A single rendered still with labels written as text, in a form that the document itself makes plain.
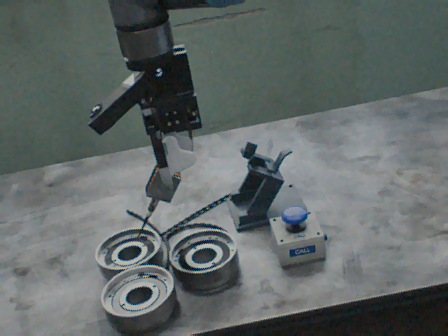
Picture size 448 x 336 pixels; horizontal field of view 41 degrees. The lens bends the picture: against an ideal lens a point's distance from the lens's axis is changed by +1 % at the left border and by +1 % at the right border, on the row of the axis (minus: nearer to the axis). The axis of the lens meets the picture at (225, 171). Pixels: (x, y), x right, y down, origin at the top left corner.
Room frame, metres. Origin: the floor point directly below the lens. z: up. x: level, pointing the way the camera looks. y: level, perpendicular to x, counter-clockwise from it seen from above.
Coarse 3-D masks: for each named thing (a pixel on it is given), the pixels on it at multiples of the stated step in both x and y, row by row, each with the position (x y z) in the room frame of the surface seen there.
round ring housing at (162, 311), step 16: (128, 272) 0.70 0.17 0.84; (144, 272) 0.71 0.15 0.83; (160, 272) 0.70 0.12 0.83; (112, 288) 0.68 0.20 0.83; (128, 288) 0.68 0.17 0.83; (144, 288) 0.68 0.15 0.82; (112, 304) 0.66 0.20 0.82; (128, 304) 0.64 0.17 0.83; (144, 304) 0.64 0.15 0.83; (160, 304) 0.62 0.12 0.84; (112, 320) 0.62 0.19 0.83; (128, 320) 0.61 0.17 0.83; (144, 320) 0.61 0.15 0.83; (160, 320) 0.61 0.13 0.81
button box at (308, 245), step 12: (312, 216) 0.75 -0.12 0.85; (276, 228) 0.74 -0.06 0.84; (288, 228) 0.73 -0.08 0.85; (300, 228) 0.72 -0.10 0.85; (312, 228) 0.72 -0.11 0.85; (276, 240) 0.71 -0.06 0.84; (288, 240) 0.70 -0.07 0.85; (300, 240) 0.70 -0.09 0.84; (312, 240) 0.70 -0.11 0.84; (324, 240) 0.73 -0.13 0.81; (276, 252) 0.73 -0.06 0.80; (288, 252) 0.70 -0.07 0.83; (300, 252) 0.70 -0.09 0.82; (312, 252) 0.70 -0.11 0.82; (324, 252) 0.70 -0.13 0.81; (288, 264) 0.70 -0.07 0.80
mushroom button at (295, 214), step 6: (288, 210) 0.74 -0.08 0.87; (294, 210) 0.73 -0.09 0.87; (300, 210) 0.73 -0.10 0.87; (282, 216) 0.73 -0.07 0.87; (288, 216) 0.72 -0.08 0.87; (294, 216) 0.72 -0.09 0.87; (300, 216) 0.72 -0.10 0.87; (306, 216) 0.72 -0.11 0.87; (288, 222) 0.72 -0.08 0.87; (294, 222) 0.71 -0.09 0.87; (300, 222) 0.71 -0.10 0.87
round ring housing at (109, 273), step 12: (132, 228) 0.81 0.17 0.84; (144, 228) 0.81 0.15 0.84; (108, 240) 0.80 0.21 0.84; (120, 240) 0.80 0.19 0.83; (156, 240) 0.78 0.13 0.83; (96, 252) 0.76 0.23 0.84; (120, 252) 0.77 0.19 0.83; (132, 252) 0.78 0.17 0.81; (144, 252) 0.76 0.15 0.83; (156, 252) 0.74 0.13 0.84; (120, 264) 0.74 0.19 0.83; (144, 264) 0.72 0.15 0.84; (156, 264) 0.73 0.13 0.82; (108, 276) 0.72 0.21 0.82
